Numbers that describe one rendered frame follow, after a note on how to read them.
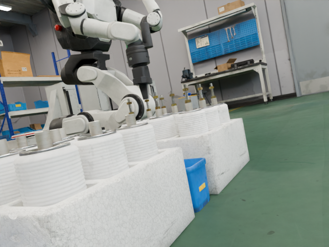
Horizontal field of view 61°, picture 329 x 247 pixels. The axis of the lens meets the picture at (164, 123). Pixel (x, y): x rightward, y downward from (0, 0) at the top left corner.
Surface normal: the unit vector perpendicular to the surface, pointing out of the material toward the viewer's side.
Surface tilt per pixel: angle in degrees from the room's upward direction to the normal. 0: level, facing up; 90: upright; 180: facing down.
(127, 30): 90
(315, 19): 90
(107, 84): 111
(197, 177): 92
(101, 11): 102
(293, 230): 0
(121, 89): 90
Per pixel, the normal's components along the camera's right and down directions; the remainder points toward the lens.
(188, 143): -0.50, 0.15
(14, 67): 0.87, -0.17
